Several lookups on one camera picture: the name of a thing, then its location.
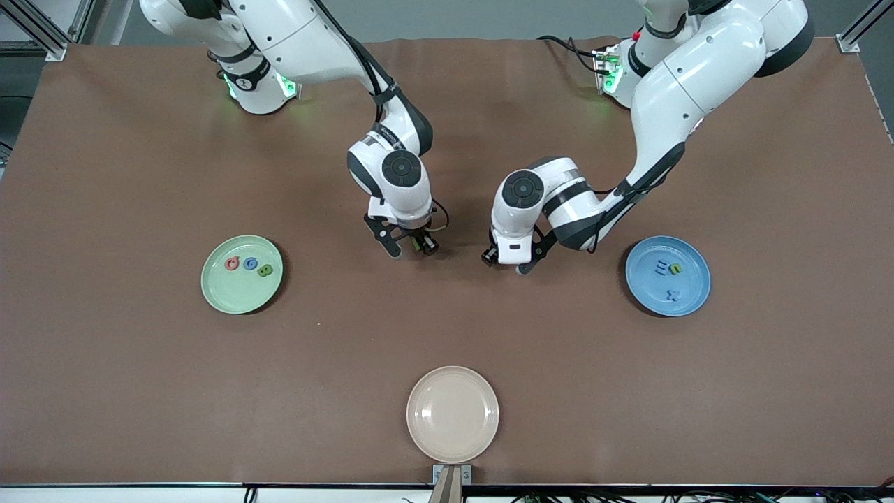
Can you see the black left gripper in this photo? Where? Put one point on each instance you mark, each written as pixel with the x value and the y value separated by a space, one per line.
pixel 491 256

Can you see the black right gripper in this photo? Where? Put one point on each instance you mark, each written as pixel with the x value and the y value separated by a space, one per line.
pixel 417 237

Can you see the green foam letter B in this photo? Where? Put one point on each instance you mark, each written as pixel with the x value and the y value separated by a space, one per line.
pixel 265 270

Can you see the blue foam letter G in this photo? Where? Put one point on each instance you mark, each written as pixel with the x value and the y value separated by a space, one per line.
pixel 249 264

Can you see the pink foam letter Q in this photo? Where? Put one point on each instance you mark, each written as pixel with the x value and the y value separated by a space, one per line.
pixel 232 264

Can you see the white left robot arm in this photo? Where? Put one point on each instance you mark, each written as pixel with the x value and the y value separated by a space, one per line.
pixel 698 70

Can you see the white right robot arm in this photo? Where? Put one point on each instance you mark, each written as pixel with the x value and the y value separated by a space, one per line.
pixel 300 42

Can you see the beige plate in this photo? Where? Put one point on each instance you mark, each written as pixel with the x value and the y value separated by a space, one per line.
pixel 452 414

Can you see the blue plate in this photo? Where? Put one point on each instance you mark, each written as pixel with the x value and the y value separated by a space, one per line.
pixel 649 293

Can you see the light green plate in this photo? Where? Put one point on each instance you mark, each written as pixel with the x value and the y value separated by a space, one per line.
pixel 237 297

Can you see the metal connector plate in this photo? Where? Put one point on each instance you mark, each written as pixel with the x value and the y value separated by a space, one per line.
pixel 602 66
pixel 293 87

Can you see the brown table mat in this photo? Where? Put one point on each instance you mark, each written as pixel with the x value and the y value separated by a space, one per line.
pixel 140 384

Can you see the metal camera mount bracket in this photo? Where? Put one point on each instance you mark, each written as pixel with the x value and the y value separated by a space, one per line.
pixel 452 482

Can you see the aluminium frame post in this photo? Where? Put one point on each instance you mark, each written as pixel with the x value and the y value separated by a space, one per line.
pixel 848 45
pixel 56 50

